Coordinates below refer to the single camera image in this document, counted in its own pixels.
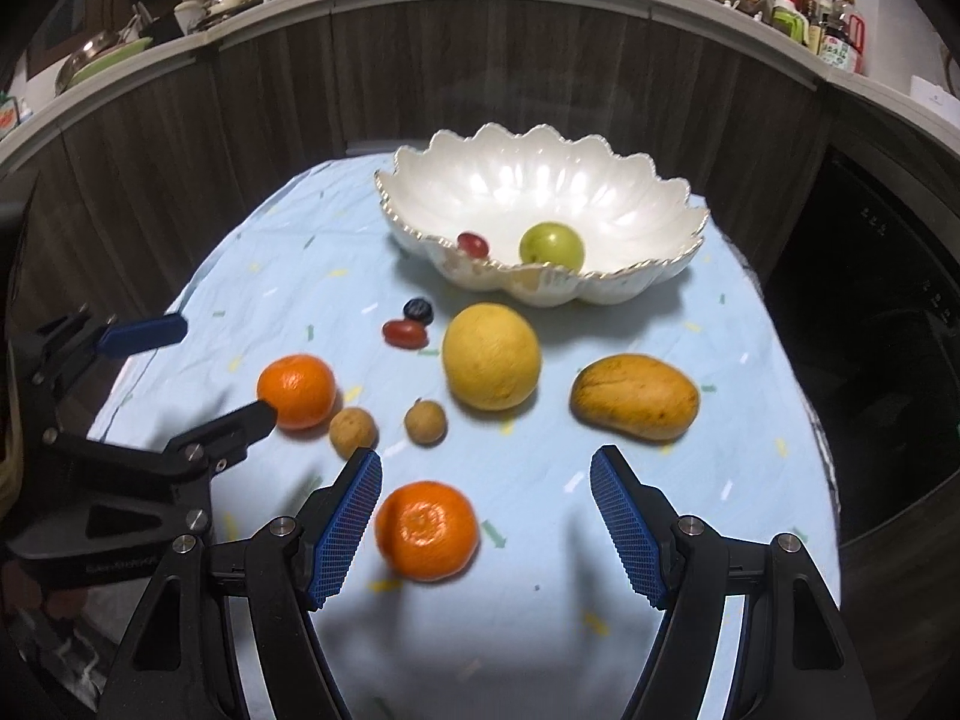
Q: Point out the red-white label bottle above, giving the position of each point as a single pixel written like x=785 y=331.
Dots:
x=847 y=45

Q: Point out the dark blueberry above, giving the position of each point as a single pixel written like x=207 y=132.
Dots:
x=418 y=309

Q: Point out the yellow grapefruit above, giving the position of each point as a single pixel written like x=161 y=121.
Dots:
x=491 y=356

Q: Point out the orange mandarin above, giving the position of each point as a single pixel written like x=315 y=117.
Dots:
x=296 y=390
x=426 y=530

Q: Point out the green plastic container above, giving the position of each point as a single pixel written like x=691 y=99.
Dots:
x=787 y=21

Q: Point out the dark appliance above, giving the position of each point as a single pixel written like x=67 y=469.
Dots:
x=885 y=315

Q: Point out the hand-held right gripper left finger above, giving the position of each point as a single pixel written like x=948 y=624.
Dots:
x=345 y=525

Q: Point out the yellow-brown mango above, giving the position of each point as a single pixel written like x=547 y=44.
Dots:
x=634 y=396

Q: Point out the white scalloped ceramic bowl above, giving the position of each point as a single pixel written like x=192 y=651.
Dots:
x=525 y=180

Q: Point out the brown longan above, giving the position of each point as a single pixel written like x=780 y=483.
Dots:
x=425 y=421
x=352 y=431

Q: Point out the dark wood kitchen counter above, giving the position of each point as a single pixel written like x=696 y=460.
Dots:
x=225 y=127

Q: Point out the red cherry tomato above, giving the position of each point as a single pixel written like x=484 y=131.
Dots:
x=474 y=243
x=405 y=331

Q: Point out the light blue patterned tablecloth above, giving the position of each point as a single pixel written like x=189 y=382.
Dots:
x=300 y=277

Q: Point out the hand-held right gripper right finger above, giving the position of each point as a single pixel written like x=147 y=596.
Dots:
x=626 y=532

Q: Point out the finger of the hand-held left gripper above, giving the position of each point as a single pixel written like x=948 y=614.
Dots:
x=142 y=335
x=225 y=431

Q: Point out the steel pan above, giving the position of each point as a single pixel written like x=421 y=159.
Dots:
x=86 y=51

